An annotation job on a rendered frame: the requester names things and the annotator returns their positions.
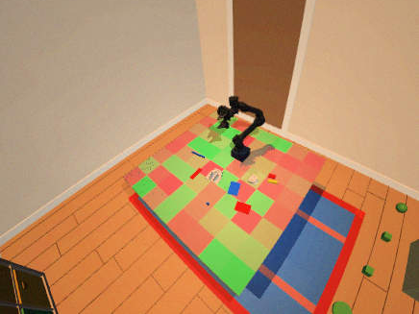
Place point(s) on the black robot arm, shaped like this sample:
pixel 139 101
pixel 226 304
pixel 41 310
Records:
pixel 258 121

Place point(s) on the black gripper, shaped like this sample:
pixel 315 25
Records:
pixel 225 113

